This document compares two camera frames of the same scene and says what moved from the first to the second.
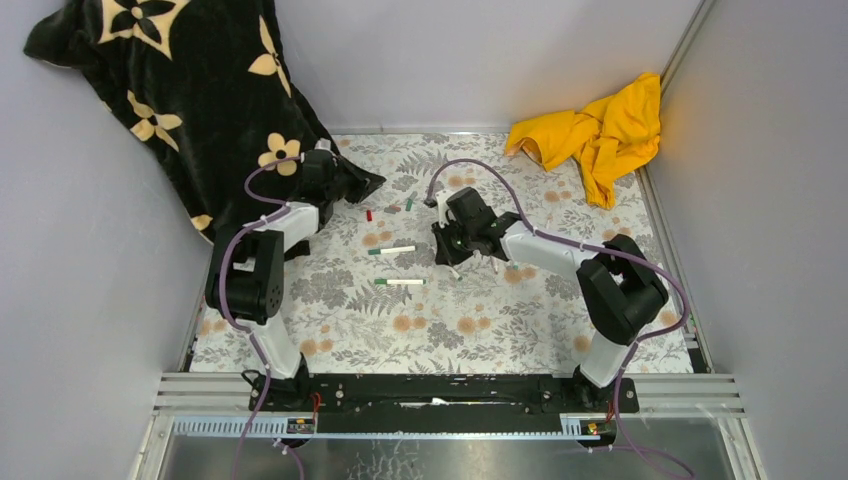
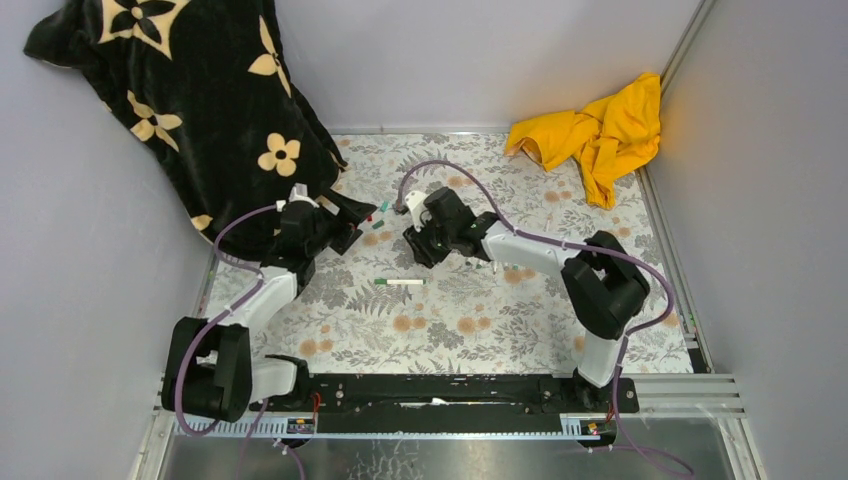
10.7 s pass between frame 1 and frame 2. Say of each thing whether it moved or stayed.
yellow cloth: stayed
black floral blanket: stayed
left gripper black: moved
